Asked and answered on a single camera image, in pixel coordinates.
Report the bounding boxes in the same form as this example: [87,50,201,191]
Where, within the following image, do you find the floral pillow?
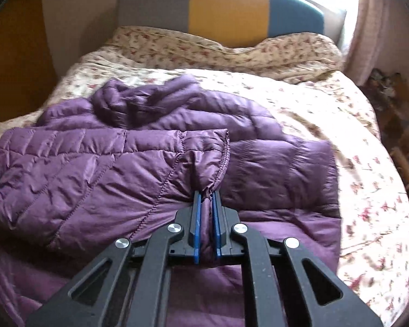
[107,25,345,86]

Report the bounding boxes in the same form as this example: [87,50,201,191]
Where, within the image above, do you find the grey yellow teal headboard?
[118,0,331,48]

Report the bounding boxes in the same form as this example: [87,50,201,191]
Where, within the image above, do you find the pale pink curtain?
[344,0,409,86]

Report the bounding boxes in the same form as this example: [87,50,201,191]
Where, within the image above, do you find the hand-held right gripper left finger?
[25,191,202,327]

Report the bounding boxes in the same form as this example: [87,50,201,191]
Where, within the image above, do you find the wooden cabinet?
[0,0,58,126]

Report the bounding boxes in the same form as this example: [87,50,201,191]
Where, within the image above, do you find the large floral print quilt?
[0,54,409,327]

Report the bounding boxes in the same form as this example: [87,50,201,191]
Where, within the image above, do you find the cluttered wooden rack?
[358,70,409,188]

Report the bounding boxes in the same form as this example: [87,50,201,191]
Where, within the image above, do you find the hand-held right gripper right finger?
[211,191,384,327]

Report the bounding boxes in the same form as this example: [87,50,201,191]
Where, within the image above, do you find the purple down jacket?
[0,75,343,327]

